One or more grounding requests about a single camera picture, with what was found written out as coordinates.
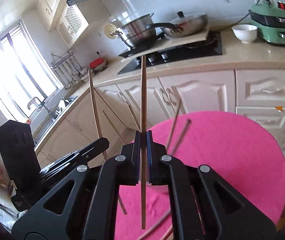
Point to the black gas cooktop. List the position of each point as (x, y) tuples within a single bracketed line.
[(212, 46)]

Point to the round yellow trivet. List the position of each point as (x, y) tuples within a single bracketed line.
[(110, 31)]

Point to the hanging utensil rack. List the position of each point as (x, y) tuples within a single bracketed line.
[(67, 69)]

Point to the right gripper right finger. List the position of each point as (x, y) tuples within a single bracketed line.
[(203, 204)]

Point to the red container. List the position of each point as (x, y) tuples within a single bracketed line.
[(98, 64)]

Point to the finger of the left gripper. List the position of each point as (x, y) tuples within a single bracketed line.
[(87, 153)]

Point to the lower cabinets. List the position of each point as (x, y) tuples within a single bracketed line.
[(258, 94)]

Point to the upper cabinets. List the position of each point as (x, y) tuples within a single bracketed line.
[(66, 19)]

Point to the steel stock pot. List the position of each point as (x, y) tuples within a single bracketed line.
[(136, 32)]

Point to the cabinets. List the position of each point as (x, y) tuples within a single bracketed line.
[(66, 19), (258, 94)]

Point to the pink tablecloth round table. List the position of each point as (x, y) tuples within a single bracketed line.
[(237, 148)]

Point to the chrome faucet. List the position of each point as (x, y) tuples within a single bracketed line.
[(41, 104)]

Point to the window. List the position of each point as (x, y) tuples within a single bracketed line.
[(24, 74)]

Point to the dark wooden chopstick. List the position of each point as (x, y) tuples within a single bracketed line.
[(181, 136)]

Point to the white bowl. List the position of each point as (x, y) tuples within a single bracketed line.
[(246, 33)]

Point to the green electric grill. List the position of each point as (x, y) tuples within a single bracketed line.
[(270, 21)]

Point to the steel wok with lid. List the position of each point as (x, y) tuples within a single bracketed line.
[(182, 26)]

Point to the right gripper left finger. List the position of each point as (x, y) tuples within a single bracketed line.
[(84, 204)]

